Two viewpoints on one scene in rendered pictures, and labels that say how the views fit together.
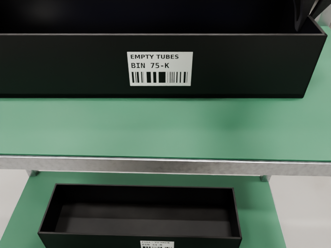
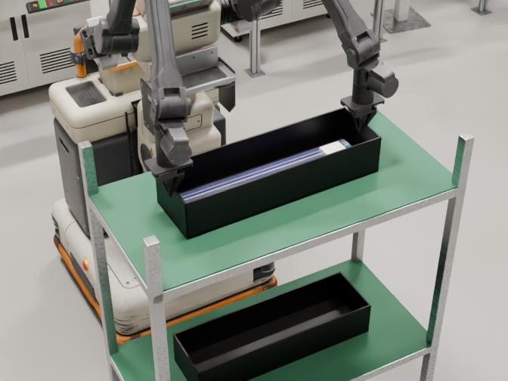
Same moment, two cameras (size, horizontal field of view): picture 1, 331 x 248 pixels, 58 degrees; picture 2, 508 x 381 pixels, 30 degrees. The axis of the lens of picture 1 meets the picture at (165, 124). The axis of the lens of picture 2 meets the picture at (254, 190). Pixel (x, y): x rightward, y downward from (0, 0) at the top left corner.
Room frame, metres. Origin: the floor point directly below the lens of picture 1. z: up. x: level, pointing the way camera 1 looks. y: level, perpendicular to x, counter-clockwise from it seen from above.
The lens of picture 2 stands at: (2.18, -0.96, 2.46)
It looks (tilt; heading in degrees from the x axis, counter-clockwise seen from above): 38 degrees down; 150
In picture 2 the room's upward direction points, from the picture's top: straight up
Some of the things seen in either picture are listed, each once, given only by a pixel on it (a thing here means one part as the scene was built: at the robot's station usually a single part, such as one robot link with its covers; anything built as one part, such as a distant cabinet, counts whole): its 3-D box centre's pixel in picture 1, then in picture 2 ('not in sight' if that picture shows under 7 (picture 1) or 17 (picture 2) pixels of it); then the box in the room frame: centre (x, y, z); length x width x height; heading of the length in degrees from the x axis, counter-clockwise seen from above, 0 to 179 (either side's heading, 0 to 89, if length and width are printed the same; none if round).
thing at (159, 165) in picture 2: not in sight; (168, 155); (0.47, -0.22, 1.15); 0.10 x 0.07 x 0.07; 90
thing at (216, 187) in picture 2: not in sight; (270, 178); (0.48, 0.06, 0.98); 0.51 x 0.07 x 0.03; 90
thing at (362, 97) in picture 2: not in sight; (363, 93); (0.47, 0.34, 1.15); 0.10 x 0.07 x 0.07; 90
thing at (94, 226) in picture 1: (142, 218); (273, 332); (0.49, 0.07, 0.41); 0.57 x 0.17 x 0.11; 88
